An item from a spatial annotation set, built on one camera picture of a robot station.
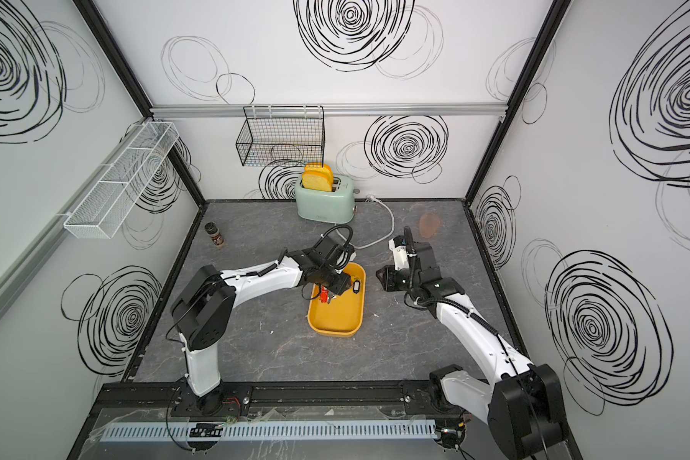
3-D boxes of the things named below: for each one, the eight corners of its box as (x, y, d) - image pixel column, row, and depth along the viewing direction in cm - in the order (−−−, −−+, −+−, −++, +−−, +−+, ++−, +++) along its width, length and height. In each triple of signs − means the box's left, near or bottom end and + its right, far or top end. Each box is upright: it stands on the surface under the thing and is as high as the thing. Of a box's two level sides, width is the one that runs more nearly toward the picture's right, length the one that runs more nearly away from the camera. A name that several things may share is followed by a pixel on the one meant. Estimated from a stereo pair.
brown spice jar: (213, 248, 107) (202, 231, 99) (216, 239, 110) (206, 221, 102) (224, 248, 107) (214, 231, 99) (227, 239, 110) (218, 221, 102)
